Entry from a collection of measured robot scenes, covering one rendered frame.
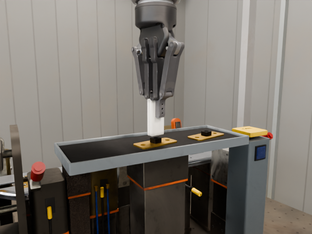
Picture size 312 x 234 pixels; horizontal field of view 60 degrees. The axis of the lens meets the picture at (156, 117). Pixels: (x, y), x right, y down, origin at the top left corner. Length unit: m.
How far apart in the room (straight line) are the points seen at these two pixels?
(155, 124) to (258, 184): 0.32
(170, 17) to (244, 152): 0.36
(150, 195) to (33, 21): 2.34
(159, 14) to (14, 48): 2.24
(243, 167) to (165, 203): 0.23
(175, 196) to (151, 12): 0.34
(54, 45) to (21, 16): 0.34
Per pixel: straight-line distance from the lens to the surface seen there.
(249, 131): 0.68
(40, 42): 2.69
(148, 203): 0.53
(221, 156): 0.89
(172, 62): 0.47
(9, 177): 0.90
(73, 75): 2.76
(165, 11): 0.49
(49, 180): 0.60
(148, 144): 0.51
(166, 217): 0.57
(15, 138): 0.55
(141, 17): 0.49
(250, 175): 0.69
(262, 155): 0.69
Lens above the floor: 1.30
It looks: 9 degrees down
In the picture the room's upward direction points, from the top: straight up
